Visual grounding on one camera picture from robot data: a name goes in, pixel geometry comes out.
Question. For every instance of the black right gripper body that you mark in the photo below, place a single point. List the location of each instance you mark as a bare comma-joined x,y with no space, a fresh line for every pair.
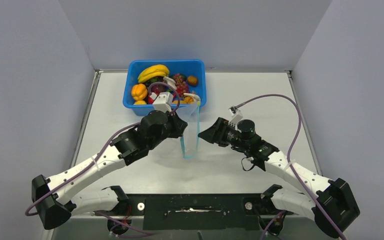
231,136

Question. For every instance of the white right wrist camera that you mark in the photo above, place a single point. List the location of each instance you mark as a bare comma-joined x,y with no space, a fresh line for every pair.
236,116

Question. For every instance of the yellow banana bunch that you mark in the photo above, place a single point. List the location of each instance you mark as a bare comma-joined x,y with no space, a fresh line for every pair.
158,70

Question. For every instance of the white mushroom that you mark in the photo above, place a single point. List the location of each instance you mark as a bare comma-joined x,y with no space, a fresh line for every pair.
195,96
171,82

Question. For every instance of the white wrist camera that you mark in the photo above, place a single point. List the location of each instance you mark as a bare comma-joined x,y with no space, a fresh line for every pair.
236,116
163,102

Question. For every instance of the white mushroom lower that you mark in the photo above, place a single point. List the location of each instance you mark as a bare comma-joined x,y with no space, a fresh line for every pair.
195,96

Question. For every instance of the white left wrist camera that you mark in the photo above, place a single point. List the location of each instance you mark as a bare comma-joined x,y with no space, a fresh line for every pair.
163,102

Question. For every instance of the white mushroom upper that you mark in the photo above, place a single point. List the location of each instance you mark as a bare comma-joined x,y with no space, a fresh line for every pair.
171,82

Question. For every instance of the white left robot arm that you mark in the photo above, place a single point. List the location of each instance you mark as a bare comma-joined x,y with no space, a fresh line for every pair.
55,199

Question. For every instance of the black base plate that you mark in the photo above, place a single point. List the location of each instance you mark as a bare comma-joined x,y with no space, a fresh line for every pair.
218,211

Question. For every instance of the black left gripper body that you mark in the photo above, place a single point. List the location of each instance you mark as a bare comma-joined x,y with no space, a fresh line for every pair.
172,129

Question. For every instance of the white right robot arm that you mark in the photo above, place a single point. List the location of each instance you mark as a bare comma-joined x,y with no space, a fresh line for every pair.
329,203

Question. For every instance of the aluminium frame rail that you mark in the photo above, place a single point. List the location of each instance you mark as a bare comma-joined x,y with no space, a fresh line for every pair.
84,122

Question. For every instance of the dark black grape bunch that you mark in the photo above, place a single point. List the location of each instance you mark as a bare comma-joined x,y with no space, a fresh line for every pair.
151,81

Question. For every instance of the yellow bell pepper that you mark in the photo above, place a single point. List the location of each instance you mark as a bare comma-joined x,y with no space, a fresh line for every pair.
139,92

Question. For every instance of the clear zip top bag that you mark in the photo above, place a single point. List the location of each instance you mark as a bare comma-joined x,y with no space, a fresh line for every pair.
189,140

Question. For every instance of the red apple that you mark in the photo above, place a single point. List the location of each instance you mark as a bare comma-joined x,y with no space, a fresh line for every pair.
151,98

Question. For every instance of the red grape bunch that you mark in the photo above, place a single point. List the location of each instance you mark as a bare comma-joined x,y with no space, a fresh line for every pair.
181,84

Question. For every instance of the brown kiwi fruit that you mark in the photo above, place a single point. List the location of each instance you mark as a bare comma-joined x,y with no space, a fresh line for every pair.
192,81

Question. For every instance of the yellow lemon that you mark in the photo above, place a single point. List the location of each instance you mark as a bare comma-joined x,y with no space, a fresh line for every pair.
140,102

